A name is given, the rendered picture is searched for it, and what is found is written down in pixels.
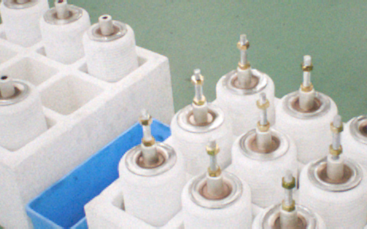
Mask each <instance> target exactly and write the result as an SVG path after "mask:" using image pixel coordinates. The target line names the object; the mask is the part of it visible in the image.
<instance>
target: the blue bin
mask: <svg viewBox="0 0 367 229"><path fill-rule="evenodd" d="M150 131H151V135H153V136H154V138H155V141H156V142H165V141H166V139H167V138H169V137H170V136H171V135H172V134H171V127H170V126H169V124H167V123H164V122H161V121H159V120H157V119H155V118H153V122H152V123H151V124H150ZM143 137H144V133H143V126H141V124H140V123H139V121H137V122H136V123H135V124H133V126H131V127H130V128H129V129H127V130H125V131H124V132H123V133H121V135H118V136H117V137H116V138H114V140H113V141H111V142H109V143H108V144H107V145H105V146H104V147H102V148H101V149H99V150H98V151H96V152H95V154H93V155H91V156H90V157H89V158H88V159H86V160H85V161H83V162H82V163H80V164H78V165H77V166H76V167H75V168H74V169H73V170H71V171H70V172H69V173H66V174H65V175H63V177H61V178H60V179H58V181H57V182H54V183H53V184H51V185H50V186H49V187H47V189H45V190H44V191H41V193H40V194H38V195H37V196H35V197H34V198H33V199H31V200H29V201H28V202H27V205H26V206H25V210H26V213H27V215H28V216H29V217H30V218H31V221H32V224H33V228H35V229H89V227H88V220H87V216H86V212H85V205H86V204H88V203H89V202H90V201H91V200H93V199H94V198H96V197H98V196H99V195H100V193H101V192H102V191H103V190H104V189H106V188H108V187H109V186H110V185H112V184H113V182H114V181H116V180H117V179H118V178H119V162H120V161H121V160H122V158H123V156H124V155H125V153H126V152H127V151H128V150H130V149H132V148H133V147H136V146H137V145H140V144H142V138H143Z"/></svg>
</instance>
